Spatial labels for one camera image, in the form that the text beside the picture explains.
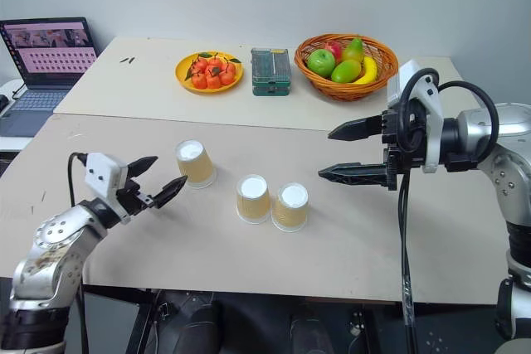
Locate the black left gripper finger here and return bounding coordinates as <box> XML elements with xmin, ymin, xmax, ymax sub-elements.
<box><xmin>125</xmin><ymin>156</ymin><xmax>159</xmax><ymax>183</ymax></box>
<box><xmin>152</xmin><ymin>175</ymin><xmax>189</xmax><ymax>209</ymax></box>

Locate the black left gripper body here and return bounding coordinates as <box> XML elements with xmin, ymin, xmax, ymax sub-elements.
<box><xmin>116</xmin><ymin>179</ymin><xmax>157</xmax><ymax>217</ymax></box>

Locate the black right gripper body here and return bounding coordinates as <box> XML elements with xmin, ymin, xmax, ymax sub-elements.
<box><xmin>381</xmin><ymin>109</ymin><xmax>428</xmax><ymax>192</ymax></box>

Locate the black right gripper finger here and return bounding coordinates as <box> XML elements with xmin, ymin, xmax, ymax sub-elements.
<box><xmin>327</xmin><ymin>115</ymin><xmax>385</xmax><ymax>142</ymax></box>
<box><xmin>317</xmin><ymin>161</ymin><xmax>392</xmax><ymax>188</ymax></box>

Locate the tan ribbed paper cup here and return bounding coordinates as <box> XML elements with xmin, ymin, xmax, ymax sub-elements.
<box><xmin>235</xmin><ymin>173</ymin><xmax>271</xmax><ymax>225</ymax></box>
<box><xmin>173</xmin><ymin>139</ymin><xmax>218</xmax><ymax>190</ymax></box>
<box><xmin>270</xmin><ymin>182</ymin><xmax>311</xmax><ymax>234</ymax></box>

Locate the woven wicker basket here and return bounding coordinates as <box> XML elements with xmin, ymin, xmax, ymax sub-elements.
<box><xmin>294</xmin><ymin>33</ymin><xmax>400</xmax><ymax>103</ymax></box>

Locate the green red mango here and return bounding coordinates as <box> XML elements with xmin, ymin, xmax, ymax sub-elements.
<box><xmin>330</xmin><ymin>59</ymin><xmax>363</xmax><ymax>85</ymax></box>

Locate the yellow banana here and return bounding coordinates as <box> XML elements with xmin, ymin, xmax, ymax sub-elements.
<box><xmin>351</xmin><ymin>56</ymin><xmax>380</xmax><ymax>85</ymax></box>

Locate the green apple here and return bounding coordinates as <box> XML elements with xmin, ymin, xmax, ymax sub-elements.
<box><xmin>306</xmin><ymin>48</ymin><xmax>337</xmax><ymax>79</ymax></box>

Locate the green red pear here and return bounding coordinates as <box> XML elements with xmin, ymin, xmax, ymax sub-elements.
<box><xmin>340</xmin><ymin>37</ymin><xmax>366</xmax><ymax>65</ymax></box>

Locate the red apple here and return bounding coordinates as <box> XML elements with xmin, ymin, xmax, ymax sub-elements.
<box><xmin>324</xmin><ymin>41</ymin><xmax>343</xmax><ymax>63</ymax></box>

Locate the yellow plate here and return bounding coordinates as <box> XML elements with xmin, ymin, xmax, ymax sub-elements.
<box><xmin>174</xmin><ymin>51</ymin><xmax>245</xmax><ymax>95</ymax></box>

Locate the green plastic tool case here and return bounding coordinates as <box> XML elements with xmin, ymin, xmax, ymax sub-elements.
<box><xmin>250</xmin><ymin>46</ymin><xmax>294</xmax><ymax>98</ymax></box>

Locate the dark rounded robot leg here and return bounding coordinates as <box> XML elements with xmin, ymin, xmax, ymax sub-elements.
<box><xmin>289</xmin><ymin>308</ymin><xmax>335</xmax><ymax>354</ymax></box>
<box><xmin>156</xmin><ymin>289</ymin><xmax>226</xmax><ymax>354</ymax></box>

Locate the open laptop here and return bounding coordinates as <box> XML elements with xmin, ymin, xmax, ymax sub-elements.
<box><xmin>0</xmin><ymin>17</ymin><xmax>100</xmax><ymax>138</ymax></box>

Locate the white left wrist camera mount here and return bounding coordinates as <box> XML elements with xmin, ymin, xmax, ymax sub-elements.
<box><xmin>84</xmin><ymin>153</ymin><xmax>129</xmax><ymax>223</ymax></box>

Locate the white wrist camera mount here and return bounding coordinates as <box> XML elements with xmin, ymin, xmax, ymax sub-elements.
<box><xmin>386</xmin><ymin>59</ymin><xmax>446</xmax><ymax>175</ymax></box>
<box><xmin>84</xmin><ymin>153</ymin><xmax>129</xmax><ymax>223</ymax></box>

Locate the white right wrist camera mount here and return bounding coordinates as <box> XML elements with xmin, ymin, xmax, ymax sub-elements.
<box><xmin>386</xmin><ymin>59</ymin><xmax>446</xmax><ymax>175</ymax></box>

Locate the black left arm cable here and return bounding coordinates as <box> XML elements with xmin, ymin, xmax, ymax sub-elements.
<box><xmin>67</xmin><ymin>152</ymin><xmax>90</xmax><ymax>354</ymax></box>

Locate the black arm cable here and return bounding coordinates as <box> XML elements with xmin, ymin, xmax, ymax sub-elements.
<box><xmin>67</xmin><ymin>152</ymin><xmax>90</xmax><ymax>354</ymax></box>
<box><xmin>396</xmin><ymin>67</ymin><xmax>500</xmax><ymax>354</ymax></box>

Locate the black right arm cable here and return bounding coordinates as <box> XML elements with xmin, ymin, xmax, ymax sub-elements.
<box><xmin>396</xmin><ymin>67</ymin><xmax>500</xmax><ymax>354</ymax></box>

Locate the black table frame leg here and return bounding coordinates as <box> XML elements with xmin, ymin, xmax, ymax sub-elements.
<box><xmin>124</xmin><ymin>287</ymin><xmax>163</xmax><ymax>354</ymax></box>

